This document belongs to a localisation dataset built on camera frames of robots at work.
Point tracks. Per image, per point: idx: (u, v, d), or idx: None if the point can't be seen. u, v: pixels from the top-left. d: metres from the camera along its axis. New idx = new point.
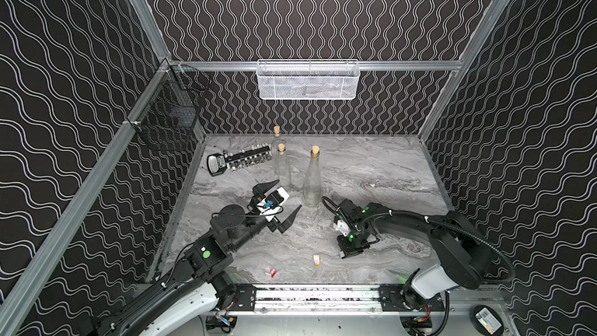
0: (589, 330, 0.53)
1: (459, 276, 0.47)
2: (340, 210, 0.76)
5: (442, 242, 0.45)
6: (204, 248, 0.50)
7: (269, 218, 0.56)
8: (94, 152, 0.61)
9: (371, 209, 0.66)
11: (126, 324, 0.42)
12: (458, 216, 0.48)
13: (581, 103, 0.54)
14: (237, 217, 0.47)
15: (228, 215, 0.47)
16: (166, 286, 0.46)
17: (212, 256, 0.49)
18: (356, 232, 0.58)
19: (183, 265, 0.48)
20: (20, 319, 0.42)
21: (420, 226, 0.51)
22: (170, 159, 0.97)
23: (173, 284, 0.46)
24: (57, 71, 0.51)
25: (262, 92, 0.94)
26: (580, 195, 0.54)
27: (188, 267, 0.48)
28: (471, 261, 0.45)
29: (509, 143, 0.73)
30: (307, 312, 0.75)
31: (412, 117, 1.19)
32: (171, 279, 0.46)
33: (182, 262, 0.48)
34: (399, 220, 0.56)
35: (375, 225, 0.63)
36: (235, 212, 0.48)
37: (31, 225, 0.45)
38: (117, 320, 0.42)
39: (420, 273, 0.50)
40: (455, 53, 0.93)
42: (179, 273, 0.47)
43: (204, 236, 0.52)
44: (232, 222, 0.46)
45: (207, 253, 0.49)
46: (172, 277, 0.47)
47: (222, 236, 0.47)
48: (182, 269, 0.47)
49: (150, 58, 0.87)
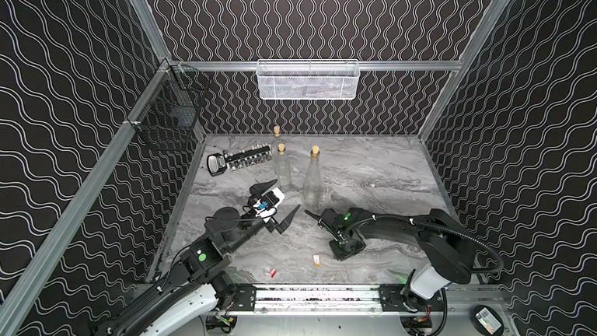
0: (589, 330, 0.53)
1: (450, 273, 0.47)
2: (324, 221, 0.74)
5: (431, 243, 0.45)
6: (200, 251, 0.50)
7: (266, 218, 0.55)
8: (94, 152, 0.61)
9: (354, 217, 0.64)
11: (123, 328, 0.43)
12: (441, 213, 0.49)
13: (580, 103, 0.54)
14: (231, 218, 0.46)
15: (223, 218, 0.46)
16: (163, 290, 0.45)
17: (209, 258, 0.49)
18: (343, 240, 0.72)
19: (179, 267, 0.48)
20: (21, 318, 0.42)
21: (407, 229, 0.50)
22: (170, 159, 0.97)
23: (169, 288, 0.46)
24: (57, 71, 0.51)
25: (263, 92, 0.94)
26: (580, 195, 0.54)
27: (184, 270, 0.47)
28: (459, 258, 0.45)
29: (509, 143, 0.73)
30: (307, 312, 0.75)
31: (412, 117, 1.19)
32: (167, 283, 0.46)
33: (178, 265, 0.48)
34: (385, 224, 0.55)
35: (361, 230, 0.61)
36: (228, 215, 0.47)
37: (31, 225, 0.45)
38: (114, 323, 0.42)
39: (417, 274, 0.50)
40: (455, 54, 0.93)
42: (176, 275, 0.47)
43: (203, 237, 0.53)
44: (226, 225, 0.45)
45: (204, 256, 0.49)
46: (169, 281, 0.46)
47: (217, 237, 0.46)
48: (178, 272, 0.47)
49: (150, 59, 0.87)
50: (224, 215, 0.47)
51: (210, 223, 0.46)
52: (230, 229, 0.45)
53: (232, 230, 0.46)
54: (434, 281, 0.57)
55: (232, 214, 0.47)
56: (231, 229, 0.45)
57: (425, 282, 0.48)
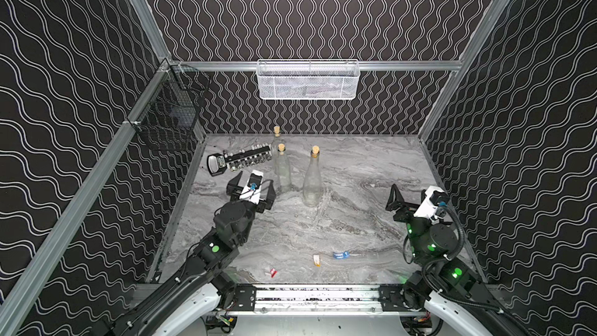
0: (588, 330, 0.53)
1: None
2: (434, 238, 0.51)
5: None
6: (213, 243, 0.54)
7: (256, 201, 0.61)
8: (94, 152, 0.61)
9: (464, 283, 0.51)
11: (144, 320, 0.43)
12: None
13: (581, 103, 0.54)
14: (237, 209, 0.51)
15: (230, 209, 0.51)
16: (181, 281, 0.48)
17: (221, 250, 0.53)
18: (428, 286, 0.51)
19: (195, 260, 0.51)
20: (20, 320, 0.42)
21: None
22: (170, 159, 0.97)
23: (187, 278, 0.48)
24: (57, 71, 0.51)
25: (263, 92, 0.94)
26: (580, 195, 0.54)
27: (199, 261, 0.51)
28: None
29: (509, 142, 0.74)
30: (307, 312, 0.75)
31: (412, 117, 1.19)
32: (184, 274, 0.49)
33: (193, 257, 0.51)
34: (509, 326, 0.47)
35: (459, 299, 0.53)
36: (233, 205, 0.52)
37: (32, 225, 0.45)
38: (134, 317, 0.43)
39: (458, 311, 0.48)
40: (455, 53, 0.93)
42: (191, 267, 0.50)
43: (210, 233, 0.56)
44: (234, 215, 0.50)
45: (217, 248, 0.53)
46: (186, 272, 0.49)
47: (226, 229, 0.50)
48: (193, 264, 0.50)
49: (150, 58, 0.87)
50: (229, 208, 0.52)
51: (218, 218, 0.50)
52: (239, 220, 0.50)
53: (239, 220, 0.50)
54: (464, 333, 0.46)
55: (238, 204, 0.52)
56: (239, 219, 0.50)
57: (459, 327, 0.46)
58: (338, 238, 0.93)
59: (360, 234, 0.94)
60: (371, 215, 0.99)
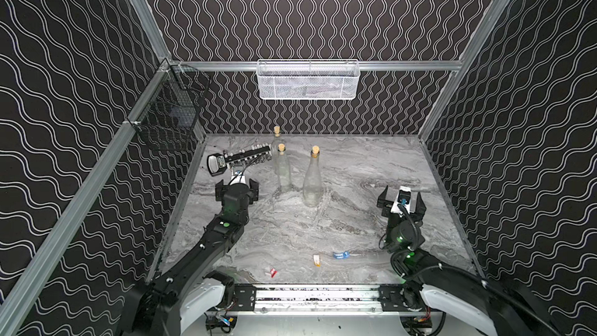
0: (589, 330, 0.53)
1: None
2: (400, 231, 0.61)
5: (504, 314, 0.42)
6: (221, 221, 0.61)
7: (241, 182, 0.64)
8: (94, 152, 0.61)
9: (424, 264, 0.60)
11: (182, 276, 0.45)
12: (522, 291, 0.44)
13: (581, 103, 0.54)
14: (239, 187, 0.62)
15: (237, 187, 0.62)
16: (205, 246, 0.53)
17: (231, 224, 0.61)
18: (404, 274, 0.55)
19: (211, 232, 0.57)
20: (20, 320, 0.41)
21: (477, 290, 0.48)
22: (170, 159, 0.97)
23: (210, 243, 0.54)
24: (58, 71, 0.51)
25: (263, 92, 0.94)
26: (580, 195, 0.54)
27: (216, 232, 0.57)
28: None
29: (509, 143, 0.73)
30: (307, 312, 0.75)
31: (412, 117, 1.19)
32: (206, 242, 0.54)
33: (210, 231, 0.57)
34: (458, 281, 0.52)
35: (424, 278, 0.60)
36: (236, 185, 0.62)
37: (31, 225, 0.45)
38: (172, 275, 0.45)
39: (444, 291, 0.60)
40: (455, 53, 0.93)
42: (211, 237, 0.55)
43: (214, 219, 0.63)
44: (239, 190, 0.61)
45: (227, 223, 0.61)
46: (207, 240, 0.54)
47: (235, 202, 0.59)
48: (211, 235, 0.56)
49: (150, 58, 0.87)
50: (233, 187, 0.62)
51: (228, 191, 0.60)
52: (243, 196, 0.60)
53: (243, 194, 0.60)
54: (457, 311, 0.56)
55: (241, 186, 0.62)
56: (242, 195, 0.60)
57: (452, 306, 0.57)
58: (338, 238, 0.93)
59: (360, 234, 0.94)
60: (371, 215, 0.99)
